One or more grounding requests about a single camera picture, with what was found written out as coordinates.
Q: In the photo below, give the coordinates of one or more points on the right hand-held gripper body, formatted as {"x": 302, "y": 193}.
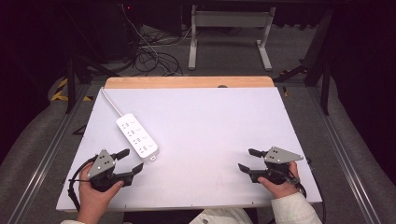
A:
{"x": 280, "y": 156}

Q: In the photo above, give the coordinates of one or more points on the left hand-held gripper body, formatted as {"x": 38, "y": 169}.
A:
{"x": 100, "y": 164}

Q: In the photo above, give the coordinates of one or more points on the person's right hand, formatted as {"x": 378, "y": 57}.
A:
{"x": 283, "y": 189}

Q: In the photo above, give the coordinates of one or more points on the person's left hand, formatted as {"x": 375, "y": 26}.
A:
{"x": 93, "y": 202}

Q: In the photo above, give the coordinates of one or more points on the white power strip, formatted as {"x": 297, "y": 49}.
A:
{"x": 137, "y": 137}

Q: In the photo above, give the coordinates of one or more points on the person's white jacket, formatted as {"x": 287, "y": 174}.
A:
{"x": 221, "y": 217}

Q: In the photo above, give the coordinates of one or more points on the yellow black hazard tape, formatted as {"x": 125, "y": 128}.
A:
{"x": 61, "y": 93}

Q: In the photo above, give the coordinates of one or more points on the black metal stand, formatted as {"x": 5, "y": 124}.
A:
{"x": 323, "y": 77}
{"x": 72, "y": 81}

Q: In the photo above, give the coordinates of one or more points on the black equipment case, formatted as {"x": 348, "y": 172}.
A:
{"x": 115, "y": 31}

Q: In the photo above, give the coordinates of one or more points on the aluminium floor rail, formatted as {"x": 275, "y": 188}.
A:
{"x": 342, "y": 155}
{"x": 46, "y": 155}

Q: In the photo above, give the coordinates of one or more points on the white metal desk frame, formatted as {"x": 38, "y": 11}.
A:
{"x": 230, "y": 19}

